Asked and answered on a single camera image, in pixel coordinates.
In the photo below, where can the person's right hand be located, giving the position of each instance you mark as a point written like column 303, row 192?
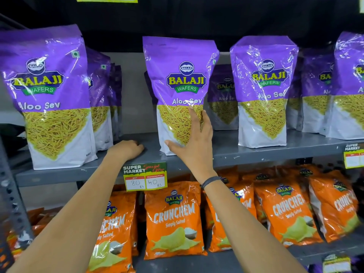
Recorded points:
column 197, row 150

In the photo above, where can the person's left hand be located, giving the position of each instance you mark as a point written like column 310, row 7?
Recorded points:
column 123, row 151

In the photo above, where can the person's left fingers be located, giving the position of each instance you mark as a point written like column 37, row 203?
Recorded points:
column 137, row 147

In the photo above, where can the person's right thumb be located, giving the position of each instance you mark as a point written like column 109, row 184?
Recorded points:
column 175, row 146

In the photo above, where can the person's right middle finger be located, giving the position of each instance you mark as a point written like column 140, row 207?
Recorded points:
column 207, row 122

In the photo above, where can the purple snack packet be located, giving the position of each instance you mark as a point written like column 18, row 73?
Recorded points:
column 179, row 79

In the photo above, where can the person's right forearm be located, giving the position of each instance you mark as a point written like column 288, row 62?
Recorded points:
column 241, row 233

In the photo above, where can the person's left forearm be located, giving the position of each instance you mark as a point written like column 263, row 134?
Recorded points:
column 71, row 224

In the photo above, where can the green yellow price tag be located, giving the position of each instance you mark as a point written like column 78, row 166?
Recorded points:
column 145, row 176
column 354, row 156
column 337, row 264

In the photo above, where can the black wristband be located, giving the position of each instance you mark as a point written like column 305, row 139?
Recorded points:
column 210, row 181

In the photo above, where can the row of orange packets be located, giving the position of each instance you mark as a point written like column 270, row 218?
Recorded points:
column 173, row 218

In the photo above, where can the row of purple packets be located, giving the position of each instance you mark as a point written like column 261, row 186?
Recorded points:
column 51, row 82

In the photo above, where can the perforated grey shelf upright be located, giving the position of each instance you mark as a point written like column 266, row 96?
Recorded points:
column 12, row 201

